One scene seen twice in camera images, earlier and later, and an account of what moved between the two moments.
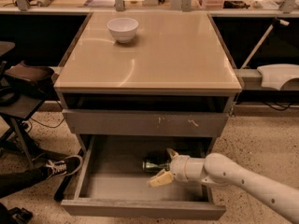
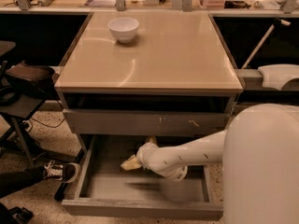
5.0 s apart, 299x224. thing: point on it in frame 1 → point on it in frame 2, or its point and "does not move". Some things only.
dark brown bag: [32, 79] does not move
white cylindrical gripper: [178, 168] → [144, 154]
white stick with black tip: [276, 21] does not move
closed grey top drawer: [146, 122] does not move
